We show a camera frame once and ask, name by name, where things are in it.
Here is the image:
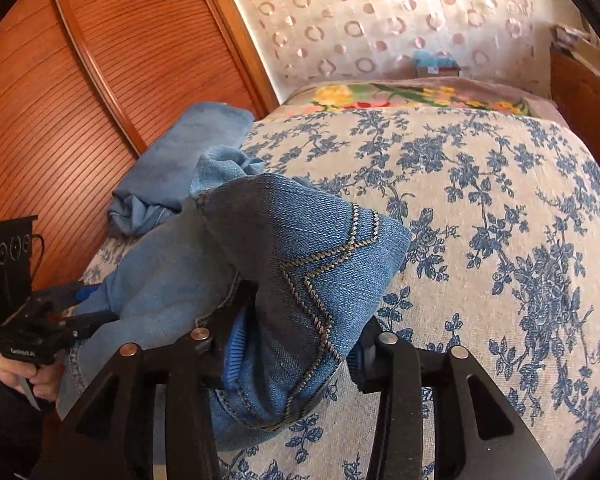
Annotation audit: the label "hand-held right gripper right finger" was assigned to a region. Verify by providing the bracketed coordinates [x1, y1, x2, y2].
[347, 317, 556, 480]

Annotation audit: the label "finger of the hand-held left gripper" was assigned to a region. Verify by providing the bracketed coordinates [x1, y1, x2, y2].
[55, 311, 119, 342]
[32, 282, 103, 313]

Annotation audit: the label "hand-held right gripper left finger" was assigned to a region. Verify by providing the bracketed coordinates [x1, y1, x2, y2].
[57, 280, 258, 480]

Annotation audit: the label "dark blue denim pants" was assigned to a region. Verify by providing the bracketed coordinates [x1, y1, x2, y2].
[57, 145, 412, 448]

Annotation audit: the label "light blue denim pants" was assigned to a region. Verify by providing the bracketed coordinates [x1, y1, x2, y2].
[107, 102, 255, 238]

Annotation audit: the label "person's left forearm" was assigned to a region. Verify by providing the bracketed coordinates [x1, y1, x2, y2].
[0, 375, 56, 480]

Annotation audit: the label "person's left hand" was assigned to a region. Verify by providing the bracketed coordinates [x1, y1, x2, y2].
[0, 352, 63, 411]

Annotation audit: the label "blue floral bedspread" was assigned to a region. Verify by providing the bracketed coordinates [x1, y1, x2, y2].
[75, 107, 600, 480]

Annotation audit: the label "wooden louvered wardrobe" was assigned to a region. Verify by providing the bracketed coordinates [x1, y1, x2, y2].
[0, 0, 281, 301]

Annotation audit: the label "colourful floral pillow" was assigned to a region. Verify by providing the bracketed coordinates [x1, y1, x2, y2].
[280, 77, 571, 126]

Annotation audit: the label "small cardboard box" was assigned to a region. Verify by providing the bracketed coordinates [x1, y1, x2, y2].
[412, 63, 462, 81]

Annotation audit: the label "blue crumpled bag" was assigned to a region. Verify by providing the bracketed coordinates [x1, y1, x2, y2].
[412, 50, 456, 68]

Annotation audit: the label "wooden cabinet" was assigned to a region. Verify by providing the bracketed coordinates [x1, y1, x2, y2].
[549, 45, 600, 133]

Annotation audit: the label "sheer curtain with circles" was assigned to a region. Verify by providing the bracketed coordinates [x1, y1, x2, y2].
[215, 0, 556, 101]

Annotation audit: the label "stack of papers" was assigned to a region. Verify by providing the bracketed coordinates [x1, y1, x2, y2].
[552, 22, 593, 52]

